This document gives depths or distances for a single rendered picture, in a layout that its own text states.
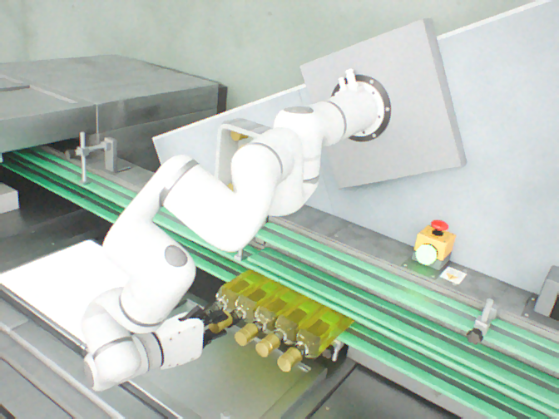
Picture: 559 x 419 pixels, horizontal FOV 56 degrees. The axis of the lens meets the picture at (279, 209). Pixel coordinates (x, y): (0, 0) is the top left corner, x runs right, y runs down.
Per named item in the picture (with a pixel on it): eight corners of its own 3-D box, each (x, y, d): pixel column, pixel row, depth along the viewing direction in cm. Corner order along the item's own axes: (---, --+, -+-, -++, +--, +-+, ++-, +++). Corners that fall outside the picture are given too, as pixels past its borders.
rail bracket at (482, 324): (481, 308, 112) (461, 339, 101) (491, 279, 108) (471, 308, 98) (500, 317, 110) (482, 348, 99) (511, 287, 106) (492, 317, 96)
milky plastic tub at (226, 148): (232, 189, 160) (213, 196, 153) (238, 116, 150) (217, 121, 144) (279, 208, 151) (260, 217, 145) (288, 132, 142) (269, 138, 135)
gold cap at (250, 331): (245, 332, 120) (233, 342, 117) (247, 319, 119) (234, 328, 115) (258, 339, 118) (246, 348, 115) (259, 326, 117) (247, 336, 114)
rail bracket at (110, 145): (122, 168, 183) (64, 184, 166) (121, 121, 176) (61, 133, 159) (131, 172, 181) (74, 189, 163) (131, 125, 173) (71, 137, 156)
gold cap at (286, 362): (304, 362, 112) (293, 372, 109) (291, 361, 114) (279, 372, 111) (299, 346, 112) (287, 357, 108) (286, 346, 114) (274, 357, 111)
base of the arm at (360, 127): (326, 76, 125) (290, 86, 113) (373, 61, 117) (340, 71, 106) (343, 139, 128) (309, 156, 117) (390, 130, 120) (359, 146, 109)
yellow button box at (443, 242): (422, 248, 129) (410, 259, 124) (429, 221, 126) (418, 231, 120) (450, 259, 126) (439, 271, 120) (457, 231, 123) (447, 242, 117)
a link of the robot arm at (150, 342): (148, 386, 105) (160, 380, 106) (149, 351, 101) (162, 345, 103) (131, 363, 110) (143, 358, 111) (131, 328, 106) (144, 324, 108)
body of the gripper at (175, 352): (157, 382, 106) (205, 361, 113) (158, 342, 101) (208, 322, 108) (140, 359, 111) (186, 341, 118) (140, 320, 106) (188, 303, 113)
